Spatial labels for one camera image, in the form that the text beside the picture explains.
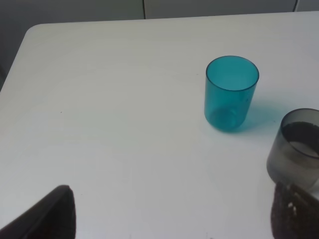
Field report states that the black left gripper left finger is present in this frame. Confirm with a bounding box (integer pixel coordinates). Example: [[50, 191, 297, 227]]
[[0, 185, 76, 239]]

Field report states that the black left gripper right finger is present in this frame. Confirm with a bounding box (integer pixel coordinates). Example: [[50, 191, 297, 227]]
[[270, 182, 319, 239]]

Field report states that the grey translucent plastic cup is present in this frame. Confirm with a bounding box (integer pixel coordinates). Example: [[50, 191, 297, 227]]
[[267, 108, 319, 189]]

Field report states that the teal translucent plastic cup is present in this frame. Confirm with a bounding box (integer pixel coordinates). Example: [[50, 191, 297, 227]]
[[204, 55, 260, 131]]

